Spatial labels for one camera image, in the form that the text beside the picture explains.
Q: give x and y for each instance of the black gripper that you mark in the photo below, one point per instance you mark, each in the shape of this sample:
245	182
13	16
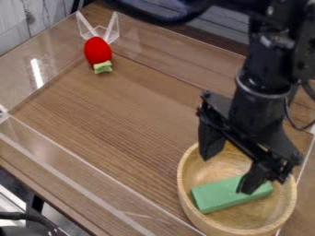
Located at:
248	121

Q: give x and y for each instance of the green rectangular block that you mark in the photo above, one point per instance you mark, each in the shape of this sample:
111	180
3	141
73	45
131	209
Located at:
217	195

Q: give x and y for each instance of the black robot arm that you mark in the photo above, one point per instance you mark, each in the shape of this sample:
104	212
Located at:
279	66

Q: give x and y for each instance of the brown wooden bowl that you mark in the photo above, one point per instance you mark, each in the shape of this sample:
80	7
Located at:
257	218

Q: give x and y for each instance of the red plush strawberry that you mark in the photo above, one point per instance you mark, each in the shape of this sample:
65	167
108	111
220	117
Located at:
99	55

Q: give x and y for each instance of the black table leg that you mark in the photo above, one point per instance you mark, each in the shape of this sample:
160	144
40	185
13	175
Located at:
37	203

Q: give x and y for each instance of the clear acrylic corner bracket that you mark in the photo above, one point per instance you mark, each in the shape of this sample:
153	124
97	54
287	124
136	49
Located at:
108	33

